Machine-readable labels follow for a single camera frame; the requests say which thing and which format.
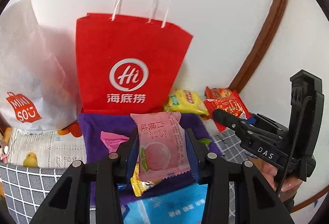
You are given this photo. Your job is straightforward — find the grey checked bedsheet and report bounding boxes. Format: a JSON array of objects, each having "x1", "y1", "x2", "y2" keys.
[{"x1": 0, "y1": 132, "x2": 260, "y2": 224}]

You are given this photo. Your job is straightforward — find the black cable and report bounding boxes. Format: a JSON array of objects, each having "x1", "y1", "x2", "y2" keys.
[{"x1": 276, "y1": 97, "x2": 313, "y2": 192}]

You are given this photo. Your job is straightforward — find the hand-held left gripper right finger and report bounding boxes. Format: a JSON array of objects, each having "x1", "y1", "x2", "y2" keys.
[{"x1": 185, "y1": 128, "x2": 295, "y2": 224}]

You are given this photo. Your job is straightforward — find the red paper bag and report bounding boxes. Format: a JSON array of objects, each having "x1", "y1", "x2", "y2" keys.
[{"x1": 76, "y1": 0, "x2": 194, "y2": 114}]

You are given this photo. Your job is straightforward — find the pink peach snack packet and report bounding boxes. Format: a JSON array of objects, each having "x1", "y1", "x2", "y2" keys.
[{"x1": 130, "y1": 112, "x2": 192, "y2": 182}]

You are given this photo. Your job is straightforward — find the person's right hand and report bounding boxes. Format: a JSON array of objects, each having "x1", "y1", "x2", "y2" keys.
[{"x1": 262, "y1": 162, "x2": 304, "y2": 193}]

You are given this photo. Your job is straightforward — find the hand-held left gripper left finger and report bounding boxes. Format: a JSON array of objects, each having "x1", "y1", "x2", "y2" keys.
[{"x1": 30, "y1": 128, "x2": 139, "y2": 224}]

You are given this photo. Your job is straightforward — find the person's right forearm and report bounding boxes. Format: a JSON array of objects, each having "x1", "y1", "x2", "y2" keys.
[{"x1": 279, "y1": 189, "x2": 299, "y2": 214}]

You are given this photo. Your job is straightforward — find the duck printed white cloth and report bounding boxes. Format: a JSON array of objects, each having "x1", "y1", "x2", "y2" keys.
[{"x1": 6, "y1": 121, "x2": 89, "y2": 169}]

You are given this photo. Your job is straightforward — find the purple towel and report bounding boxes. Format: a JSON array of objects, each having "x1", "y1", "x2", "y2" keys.
[{"x1": 78, "y1": 111, "x2": 223, "y2": 205}]

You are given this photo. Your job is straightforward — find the pale pink small packet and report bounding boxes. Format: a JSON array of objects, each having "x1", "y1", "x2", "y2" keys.
[{"x1": 100, "y1": 131, "x2": 130, "y2": 155}]

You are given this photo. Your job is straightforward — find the blue tissue pack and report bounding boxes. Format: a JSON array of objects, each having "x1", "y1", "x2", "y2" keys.
[{"x1": 123, "y1": 183, "x2": 209, "y2": 224}]

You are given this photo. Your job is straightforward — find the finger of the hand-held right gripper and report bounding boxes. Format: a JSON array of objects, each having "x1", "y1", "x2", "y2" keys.
[
  {"x1": 247, "y1": 112, "x2": 288, "y2": 135},
  {"x1": 213, "y1": 109, "x2": 257, "y2": 142}
]

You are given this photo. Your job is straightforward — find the white plastic bag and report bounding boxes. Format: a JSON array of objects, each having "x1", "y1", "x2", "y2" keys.
[{"x1": 0, "y1": 0, "x2": 80, "y2": 134}]

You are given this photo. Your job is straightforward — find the brown wooden frame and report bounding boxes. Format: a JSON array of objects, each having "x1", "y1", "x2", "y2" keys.
[{"x1": 227, "y1": 0, "x2": 293, "y2": 95}]

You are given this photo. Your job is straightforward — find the yellow snack packet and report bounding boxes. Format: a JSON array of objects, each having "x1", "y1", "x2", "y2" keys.
[{"x1": 130, "y1": 162, "x2": 161, "y2": 197}]

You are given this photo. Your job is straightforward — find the orange chip bag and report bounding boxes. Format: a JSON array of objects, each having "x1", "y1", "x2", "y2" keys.
[{"x1": 205, "y1": 87, "x2": 233, "y2": 101}]

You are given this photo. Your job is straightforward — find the red snack packet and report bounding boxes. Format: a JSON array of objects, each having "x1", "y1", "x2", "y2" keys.
[{"x1": 204, "y1": 92, "x2": 251, "y2": 133}]

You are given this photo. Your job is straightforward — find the yellow chip bag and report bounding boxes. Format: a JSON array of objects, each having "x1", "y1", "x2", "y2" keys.
[{"x1": 164, "y1": 89, "x2": 210, "y2": 117}]

